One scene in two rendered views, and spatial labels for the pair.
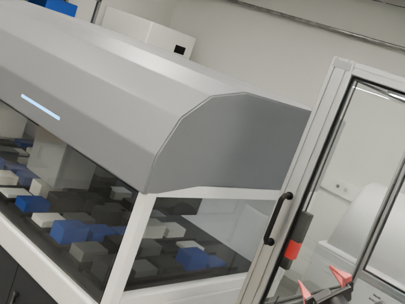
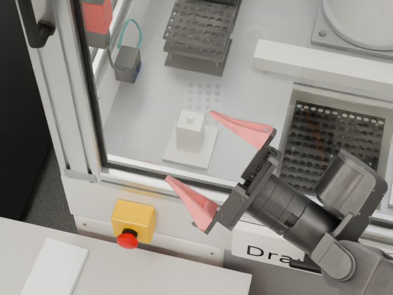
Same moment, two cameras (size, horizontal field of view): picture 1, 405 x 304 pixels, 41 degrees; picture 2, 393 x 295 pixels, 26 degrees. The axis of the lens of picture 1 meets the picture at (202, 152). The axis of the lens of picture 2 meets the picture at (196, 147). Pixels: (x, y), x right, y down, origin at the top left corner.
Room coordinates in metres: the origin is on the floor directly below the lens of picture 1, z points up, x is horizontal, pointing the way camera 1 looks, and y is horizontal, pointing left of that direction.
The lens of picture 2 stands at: (0.90, -0.18, 2.27)
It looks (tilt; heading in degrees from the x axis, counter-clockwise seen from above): 58 degrees down; 336
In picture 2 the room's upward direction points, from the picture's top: straight up
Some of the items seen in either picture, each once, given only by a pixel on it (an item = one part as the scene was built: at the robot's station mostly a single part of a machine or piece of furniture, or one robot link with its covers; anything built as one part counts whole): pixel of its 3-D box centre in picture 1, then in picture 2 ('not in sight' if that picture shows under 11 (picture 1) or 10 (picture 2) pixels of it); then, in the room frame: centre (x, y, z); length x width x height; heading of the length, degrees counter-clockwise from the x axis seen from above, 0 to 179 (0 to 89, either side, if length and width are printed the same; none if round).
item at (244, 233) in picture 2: not in sight; (312, 255); (1.41, -0.64, 0.87); 0.29 x 0.02 x 0.11; 52
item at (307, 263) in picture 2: not in sight; (311, 261); (1.39, -0.62, 0.91); 0.07 x 0.04 x 0.01; 52
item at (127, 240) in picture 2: not in sight; (128, 239); (1.58, -0.35, 0.88); 0.04 x 0.03 x 0.04; 52
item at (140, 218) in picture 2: not in sight; (133, 223); (1.60, -0.37, 0.88); 0.07 x 0.05 x 0.07; 52
